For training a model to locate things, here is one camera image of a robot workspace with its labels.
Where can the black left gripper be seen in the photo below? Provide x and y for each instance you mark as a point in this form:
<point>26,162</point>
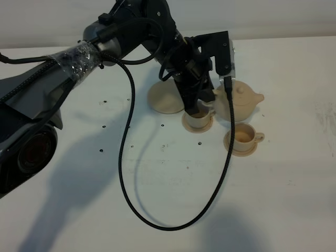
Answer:
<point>189,66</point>

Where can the beige ceramic teapot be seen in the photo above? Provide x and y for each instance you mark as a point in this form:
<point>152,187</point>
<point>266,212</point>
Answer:
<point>245,101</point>

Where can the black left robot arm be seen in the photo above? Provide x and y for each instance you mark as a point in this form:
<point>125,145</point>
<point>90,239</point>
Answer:
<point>132,33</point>

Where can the beige teacup near teapot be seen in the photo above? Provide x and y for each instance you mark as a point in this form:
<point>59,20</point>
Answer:
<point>201,120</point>

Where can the beige saucer near teapot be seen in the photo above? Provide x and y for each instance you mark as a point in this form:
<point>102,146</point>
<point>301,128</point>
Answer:
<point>188,128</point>

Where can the beige saucer far right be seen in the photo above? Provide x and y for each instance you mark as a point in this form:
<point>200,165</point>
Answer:
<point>249,152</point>

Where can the beige teacup far right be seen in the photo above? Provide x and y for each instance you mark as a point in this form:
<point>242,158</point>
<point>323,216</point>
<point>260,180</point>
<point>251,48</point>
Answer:
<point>246,137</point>

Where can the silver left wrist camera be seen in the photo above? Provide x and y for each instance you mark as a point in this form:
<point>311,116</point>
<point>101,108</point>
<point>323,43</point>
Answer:
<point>220,46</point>

